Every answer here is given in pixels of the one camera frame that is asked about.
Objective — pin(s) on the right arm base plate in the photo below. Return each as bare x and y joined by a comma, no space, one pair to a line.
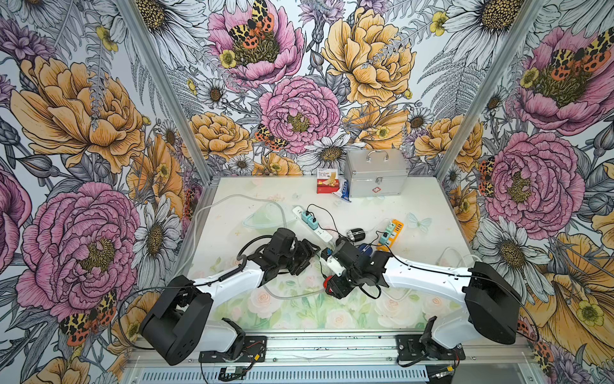
410,347

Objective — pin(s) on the aluminium front rail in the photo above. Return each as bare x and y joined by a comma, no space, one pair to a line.
360,347

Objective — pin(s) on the green adapter on orange strip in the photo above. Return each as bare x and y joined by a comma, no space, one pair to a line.
386,238

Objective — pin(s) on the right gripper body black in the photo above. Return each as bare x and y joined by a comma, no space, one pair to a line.
346,284

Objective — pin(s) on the dark blue electric shaver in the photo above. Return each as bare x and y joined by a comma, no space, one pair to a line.
366,249

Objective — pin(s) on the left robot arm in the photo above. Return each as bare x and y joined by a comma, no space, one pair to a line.
178,324

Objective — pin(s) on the red cardboard box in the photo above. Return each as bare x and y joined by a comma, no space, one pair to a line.
327,181

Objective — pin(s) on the silver metal case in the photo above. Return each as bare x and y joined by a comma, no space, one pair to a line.
375,173

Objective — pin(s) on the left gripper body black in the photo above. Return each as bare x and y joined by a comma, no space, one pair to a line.
297,258

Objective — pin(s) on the teal usb charger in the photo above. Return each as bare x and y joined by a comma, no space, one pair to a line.
310,221

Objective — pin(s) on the orange power strip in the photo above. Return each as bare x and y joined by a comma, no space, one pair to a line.
396,227

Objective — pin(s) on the white power strip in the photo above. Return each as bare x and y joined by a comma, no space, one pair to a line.
324,235

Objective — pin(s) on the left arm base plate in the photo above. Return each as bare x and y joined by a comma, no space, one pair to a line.
245,350

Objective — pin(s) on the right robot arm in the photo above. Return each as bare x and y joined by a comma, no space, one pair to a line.
489,307

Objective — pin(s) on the red electric shaver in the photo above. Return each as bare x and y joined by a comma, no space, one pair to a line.
326,282

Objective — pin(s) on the blue white packet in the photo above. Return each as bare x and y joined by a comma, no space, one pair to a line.
343,192

